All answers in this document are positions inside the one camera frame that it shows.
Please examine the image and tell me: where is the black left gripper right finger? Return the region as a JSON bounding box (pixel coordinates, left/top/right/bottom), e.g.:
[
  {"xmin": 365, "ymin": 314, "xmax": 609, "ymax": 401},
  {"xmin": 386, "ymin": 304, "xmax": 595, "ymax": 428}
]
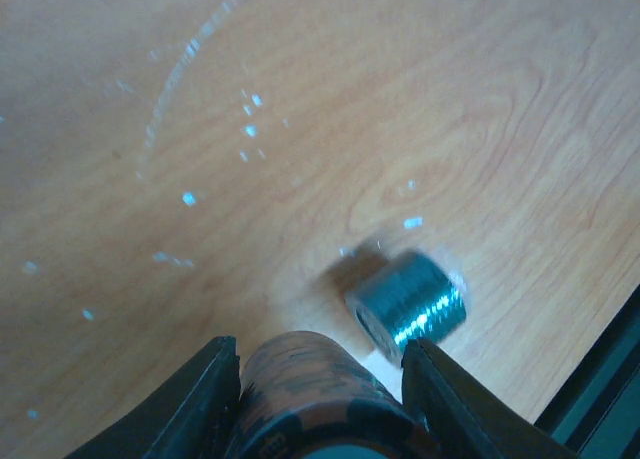
[{"xmin": 402, "ymin": 339, "xmax": 577, "ymax": 458}]

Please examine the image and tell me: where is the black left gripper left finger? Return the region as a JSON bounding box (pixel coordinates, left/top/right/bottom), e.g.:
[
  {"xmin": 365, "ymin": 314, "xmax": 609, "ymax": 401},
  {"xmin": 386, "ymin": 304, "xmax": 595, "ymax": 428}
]
[{"xmin": 68, "ymin": 336, "xmax": 240, "ymax": 458}]

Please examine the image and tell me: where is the grey chip stack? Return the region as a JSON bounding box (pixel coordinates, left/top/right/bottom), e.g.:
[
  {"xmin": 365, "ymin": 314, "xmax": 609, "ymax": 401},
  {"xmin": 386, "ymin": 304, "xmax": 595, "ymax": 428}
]
[{"xmin": 225, "ymin": 331, "xmax": 441, "ymax": 459}]

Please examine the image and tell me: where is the black chip stack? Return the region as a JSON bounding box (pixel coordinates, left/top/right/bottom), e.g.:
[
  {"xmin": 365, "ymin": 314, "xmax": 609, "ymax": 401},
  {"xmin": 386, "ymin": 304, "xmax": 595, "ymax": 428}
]
[{"xmin": 345, "ymin": 249, "xmax": 469, "ymax": 367}]

